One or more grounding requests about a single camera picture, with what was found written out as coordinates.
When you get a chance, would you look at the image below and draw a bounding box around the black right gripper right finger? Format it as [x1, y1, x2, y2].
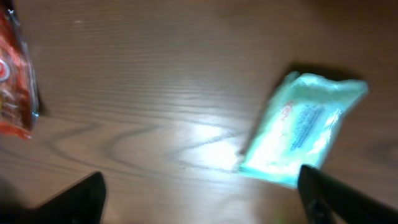
[297, 165, 397, 224]

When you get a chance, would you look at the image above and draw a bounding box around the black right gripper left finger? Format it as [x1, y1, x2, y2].
[30, 172, 106, 224]

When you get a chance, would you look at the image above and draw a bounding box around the teal wet wipes pack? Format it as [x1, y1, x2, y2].
[238, 72, 368, 189]

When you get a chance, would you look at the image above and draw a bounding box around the red Top candy bar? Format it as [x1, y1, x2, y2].
[1, 0, 40, 139]

